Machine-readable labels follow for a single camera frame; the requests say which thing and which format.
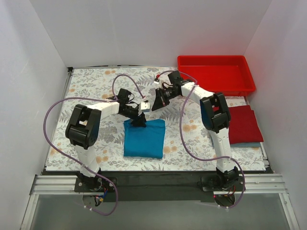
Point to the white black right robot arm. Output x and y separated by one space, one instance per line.
215 117

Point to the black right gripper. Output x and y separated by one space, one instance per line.
162 96

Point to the red plastic tray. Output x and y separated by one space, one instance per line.
227 74

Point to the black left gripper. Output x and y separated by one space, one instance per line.
138 117

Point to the floral patterned table mat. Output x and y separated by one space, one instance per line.
187 144

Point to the folded red t shirt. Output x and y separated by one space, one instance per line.
243 126

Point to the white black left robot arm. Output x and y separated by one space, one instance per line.
83 129

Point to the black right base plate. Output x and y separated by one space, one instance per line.
213 183

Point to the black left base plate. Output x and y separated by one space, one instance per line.
93 185

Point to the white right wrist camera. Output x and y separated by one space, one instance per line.
157 81

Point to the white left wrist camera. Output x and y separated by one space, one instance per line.
144 107

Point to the aluminium front rail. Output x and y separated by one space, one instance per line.
64 184

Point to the teal blue t shirt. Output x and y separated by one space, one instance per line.
144 142

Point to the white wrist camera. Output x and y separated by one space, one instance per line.
157 81
144 107

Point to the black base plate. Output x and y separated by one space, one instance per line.
93 185
213 183

